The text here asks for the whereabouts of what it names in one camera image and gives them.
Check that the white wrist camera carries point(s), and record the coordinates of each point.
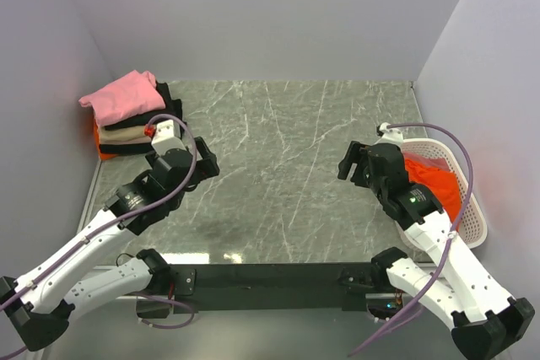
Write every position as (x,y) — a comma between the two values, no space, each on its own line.
(165,136)
(389,135)

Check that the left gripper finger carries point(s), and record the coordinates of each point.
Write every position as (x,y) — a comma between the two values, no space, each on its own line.
(187,193)
(207,165)

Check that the folded pink t-shirt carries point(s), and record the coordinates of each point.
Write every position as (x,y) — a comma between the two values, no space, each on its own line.
(131,95)

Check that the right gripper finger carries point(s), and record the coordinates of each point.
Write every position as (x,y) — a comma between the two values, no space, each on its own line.
(356,155)
(372,182)

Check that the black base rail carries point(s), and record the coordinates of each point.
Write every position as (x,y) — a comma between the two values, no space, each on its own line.
(214,287)

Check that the dusty red t-shirt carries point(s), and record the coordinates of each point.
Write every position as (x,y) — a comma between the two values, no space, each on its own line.
(439,163)

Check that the folded orange t-shirt bottom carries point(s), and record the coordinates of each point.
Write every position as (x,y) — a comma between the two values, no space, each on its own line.
(102,156)

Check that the orange t-shirt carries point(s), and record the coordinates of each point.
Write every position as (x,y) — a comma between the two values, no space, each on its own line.
(102,156)
(443,184)

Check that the folded beige t-shirt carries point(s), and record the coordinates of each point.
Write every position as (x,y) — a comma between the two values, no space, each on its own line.
(134,134)

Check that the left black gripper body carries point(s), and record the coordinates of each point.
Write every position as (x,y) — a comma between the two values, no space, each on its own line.
(207,159)

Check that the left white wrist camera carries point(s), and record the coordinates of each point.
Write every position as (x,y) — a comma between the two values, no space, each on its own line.
(165,136)

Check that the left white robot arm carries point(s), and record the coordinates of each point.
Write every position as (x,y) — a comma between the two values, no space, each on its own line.
(42,303)

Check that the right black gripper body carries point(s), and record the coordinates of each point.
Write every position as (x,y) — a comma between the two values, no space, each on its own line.
(359,163)

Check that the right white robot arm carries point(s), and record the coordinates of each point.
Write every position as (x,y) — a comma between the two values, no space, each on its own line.
(483,317)

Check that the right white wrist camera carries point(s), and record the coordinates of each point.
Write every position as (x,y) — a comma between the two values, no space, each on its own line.
(389,135)

